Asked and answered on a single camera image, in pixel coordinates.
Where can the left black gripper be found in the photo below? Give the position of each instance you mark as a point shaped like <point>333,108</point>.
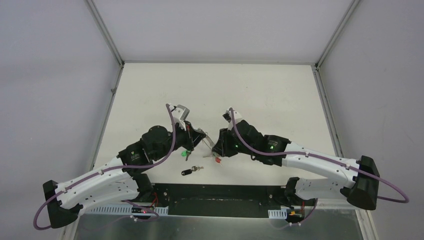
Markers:
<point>191,138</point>

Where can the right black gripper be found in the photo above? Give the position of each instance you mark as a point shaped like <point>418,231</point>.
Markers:
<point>222,147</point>

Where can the large keyring with keys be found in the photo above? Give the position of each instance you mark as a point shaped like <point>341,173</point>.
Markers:
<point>210,144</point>

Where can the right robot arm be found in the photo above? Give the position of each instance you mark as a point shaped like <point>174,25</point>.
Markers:
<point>355,181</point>

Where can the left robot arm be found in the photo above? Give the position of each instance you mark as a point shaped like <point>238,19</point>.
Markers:
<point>122,178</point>

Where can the green tagged key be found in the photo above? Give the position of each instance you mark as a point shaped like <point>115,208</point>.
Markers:
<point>186,154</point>

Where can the black tagged key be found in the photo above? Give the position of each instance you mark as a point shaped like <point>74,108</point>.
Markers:
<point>191,170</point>

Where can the left controller board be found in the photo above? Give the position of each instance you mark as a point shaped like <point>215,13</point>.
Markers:
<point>142,210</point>

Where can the controller board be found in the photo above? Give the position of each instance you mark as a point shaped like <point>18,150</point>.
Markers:
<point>295,216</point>
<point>142,210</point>

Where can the right controller board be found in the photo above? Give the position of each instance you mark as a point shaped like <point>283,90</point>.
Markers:
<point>295,216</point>

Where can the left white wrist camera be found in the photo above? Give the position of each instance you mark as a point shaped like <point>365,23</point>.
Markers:
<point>180,114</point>

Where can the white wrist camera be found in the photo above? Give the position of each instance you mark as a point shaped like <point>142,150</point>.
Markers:
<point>232,116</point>
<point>180,114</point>

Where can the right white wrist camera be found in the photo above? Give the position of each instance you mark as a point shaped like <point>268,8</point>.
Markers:
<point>232,116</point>

